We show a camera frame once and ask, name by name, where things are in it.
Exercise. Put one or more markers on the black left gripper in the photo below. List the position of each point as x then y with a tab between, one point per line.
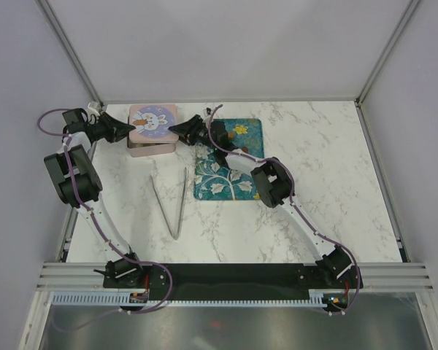
116	131

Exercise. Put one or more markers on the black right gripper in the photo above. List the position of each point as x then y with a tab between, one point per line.
189	128

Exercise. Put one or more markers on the pink box lid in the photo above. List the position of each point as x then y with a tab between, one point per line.
152	122

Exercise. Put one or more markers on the metal serving tongs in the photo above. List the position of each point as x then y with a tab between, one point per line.
172	204

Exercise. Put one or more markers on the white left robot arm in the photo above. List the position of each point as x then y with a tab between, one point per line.
77	184

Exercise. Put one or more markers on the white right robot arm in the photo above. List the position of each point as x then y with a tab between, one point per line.
276	188

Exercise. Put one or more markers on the pink chocolate box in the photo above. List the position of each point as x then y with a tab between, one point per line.
138	150

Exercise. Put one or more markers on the teal floral tray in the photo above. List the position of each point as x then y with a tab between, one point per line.
216	183

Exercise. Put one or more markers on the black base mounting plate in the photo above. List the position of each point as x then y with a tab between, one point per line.
242	281

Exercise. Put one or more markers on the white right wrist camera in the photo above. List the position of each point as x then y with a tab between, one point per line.
207	111

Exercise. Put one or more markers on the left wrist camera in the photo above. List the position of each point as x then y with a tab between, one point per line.
94	107

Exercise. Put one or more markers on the aluminium frame rail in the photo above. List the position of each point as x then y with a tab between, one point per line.
51	17

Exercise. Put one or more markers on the white slotted cable duct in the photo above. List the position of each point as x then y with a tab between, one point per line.
132	299

